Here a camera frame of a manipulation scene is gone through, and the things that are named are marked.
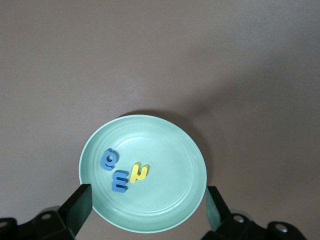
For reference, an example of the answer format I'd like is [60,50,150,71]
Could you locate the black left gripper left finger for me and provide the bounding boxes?
[0,183,93,240]

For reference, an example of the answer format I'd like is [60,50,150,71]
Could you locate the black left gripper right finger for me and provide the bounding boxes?
[199,185,307,240]

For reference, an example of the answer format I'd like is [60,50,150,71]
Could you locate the blue foam lowercase m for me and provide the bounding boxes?
[111,170,130,194]

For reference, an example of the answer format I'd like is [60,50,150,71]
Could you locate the blue foam lowercase a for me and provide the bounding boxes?
[99,148,120,172]

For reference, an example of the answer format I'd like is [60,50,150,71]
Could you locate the yellow foam lowercase h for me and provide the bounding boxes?
[129,162,150,184]

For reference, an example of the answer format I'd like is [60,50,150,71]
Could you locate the green plate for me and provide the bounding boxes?
[78,114,208,234]

